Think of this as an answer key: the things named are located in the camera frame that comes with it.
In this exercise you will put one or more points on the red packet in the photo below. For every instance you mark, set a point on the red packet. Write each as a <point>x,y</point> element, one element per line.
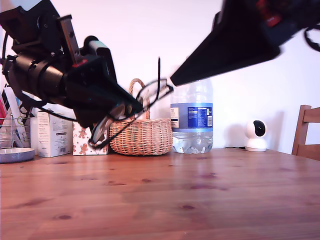
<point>2,112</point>

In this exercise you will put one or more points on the large clear water bottle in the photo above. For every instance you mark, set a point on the large clear water bottle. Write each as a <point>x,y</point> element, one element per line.
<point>192,117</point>

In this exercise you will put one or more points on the woven wicker basket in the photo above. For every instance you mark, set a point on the woven wicker basket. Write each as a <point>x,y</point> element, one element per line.
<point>145,137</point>

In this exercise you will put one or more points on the small black clip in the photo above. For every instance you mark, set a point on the small black clip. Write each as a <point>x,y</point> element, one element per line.
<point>27,112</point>

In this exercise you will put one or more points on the brown wooden chair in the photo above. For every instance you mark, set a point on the brown wooden chair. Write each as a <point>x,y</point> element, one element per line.
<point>301,130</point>

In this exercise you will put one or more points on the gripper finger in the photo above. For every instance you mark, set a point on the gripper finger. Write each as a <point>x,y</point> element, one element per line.
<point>237,42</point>
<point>216,21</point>

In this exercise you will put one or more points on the black thin-framed eyeglasses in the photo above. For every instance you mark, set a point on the black thin-framed eyeglasses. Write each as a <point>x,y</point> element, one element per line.
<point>100,131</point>

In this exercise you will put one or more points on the white printed carton box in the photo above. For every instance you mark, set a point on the white printed carton box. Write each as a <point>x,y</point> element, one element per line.
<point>53,137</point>

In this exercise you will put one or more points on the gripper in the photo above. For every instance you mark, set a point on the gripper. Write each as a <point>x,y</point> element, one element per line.
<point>52,80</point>

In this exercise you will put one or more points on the grey purple ceramic dish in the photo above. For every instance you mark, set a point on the grey purple ceramic dish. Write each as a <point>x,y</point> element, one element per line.
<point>17,155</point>

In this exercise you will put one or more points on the gingerbread print tissue box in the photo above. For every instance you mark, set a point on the gingerbread print tissue box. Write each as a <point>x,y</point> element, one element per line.
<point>82,147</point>

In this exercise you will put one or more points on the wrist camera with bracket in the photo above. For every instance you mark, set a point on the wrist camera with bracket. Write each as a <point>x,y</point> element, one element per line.
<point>47,27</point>

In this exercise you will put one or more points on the small white round camera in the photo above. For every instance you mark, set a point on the small white round camera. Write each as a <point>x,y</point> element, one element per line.
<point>255,145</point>

